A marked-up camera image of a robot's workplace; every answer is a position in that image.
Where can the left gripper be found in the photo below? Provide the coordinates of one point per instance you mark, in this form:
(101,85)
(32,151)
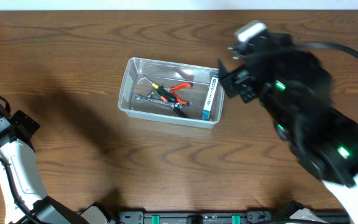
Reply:
(22,122)

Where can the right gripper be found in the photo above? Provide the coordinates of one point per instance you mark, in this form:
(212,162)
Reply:
(245,79)

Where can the blue white cardboard box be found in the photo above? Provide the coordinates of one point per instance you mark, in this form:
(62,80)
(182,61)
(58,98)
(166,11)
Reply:
(209,97)

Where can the orange handled pliers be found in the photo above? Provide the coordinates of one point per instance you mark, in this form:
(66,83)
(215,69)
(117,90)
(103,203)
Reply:
(179,88)

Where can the clear plastic container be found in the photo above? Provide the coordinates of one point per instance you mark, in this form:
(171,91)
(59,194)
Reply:
(169,74)

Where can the silver wrench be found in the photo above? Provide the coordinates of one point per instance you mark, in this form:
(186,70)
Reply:
(152,100)

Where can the black yellow screwdriver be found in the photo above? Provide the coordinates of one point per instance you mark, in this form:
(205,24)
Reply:
(165,94)

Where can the small hammer black orange handle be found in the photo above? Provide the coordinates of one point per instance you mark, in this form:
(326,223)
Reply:
(155,95)

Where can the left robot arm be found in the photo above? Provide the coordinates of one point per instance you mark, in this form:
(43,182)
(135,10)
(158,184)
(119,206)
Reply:
(25,197)

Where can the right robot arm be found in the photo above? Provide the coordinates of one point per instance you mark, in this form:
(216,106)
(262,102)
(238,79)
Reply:
(294,88)

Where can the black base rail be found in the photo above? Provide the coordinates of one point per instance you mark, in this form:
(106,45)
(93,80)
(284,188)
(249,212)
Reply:
(139,217)

